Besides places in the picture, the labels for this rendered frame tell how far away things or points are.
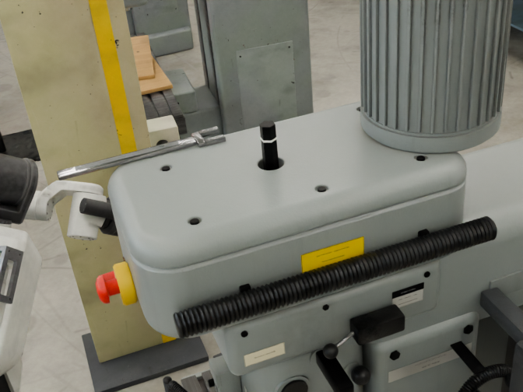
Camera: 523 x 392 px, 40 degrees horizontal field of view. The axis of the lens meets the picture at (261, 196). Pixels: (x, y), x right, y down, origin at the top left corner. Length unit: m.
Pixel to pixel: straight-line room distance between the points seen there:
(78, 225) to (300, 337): 0.72
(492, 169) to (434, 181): 0.27
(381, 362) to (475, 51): 0.49
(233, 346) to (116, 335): 2.40
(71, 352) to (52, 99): 1.36
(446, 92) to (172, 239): 0.40
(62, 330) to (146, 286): 2.83
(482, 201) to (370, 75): 0.28
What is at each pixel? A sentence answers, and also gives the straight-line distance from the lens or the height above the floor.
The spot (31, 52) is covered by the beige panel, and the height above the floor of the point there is 1.52.
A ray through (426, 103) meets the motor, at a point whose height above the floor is 1.96.
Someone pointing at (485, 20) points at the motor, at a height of 2.07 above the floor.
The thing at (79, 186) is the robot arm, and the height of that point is 1.59.
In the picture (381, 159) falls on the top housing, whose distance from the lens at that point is 1.00.
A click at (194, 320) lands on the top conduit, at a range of 0.89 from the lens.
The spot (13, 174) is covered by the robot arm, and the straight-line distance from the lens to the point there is 1.38.
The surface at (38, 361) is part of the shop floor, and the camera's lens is 3.63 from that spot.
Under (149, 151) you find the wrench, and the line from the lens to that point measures 1.06.
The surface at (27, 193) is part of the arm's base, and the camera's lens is 1.39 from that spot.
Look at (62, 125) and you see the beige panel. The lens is 2.80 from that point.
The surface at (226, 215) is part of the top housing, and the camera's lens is 0.90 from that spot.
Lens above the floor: 2.39
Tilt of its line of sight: 33 degrees down
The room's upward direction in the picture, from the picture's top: 6 degrees counter-clockwise
